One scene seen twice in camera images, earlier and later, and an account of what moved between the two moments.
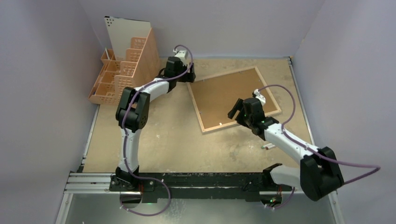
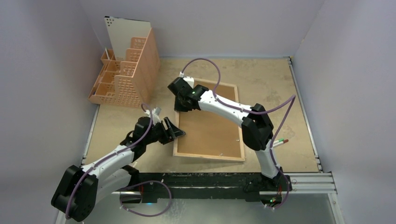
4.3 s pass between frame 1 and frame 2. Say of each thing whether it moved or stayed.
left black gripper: moved
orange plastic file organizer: stayed
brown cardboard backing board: moved
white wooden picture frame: moved
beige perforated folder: stayed
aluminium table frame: stayed
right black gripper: moved
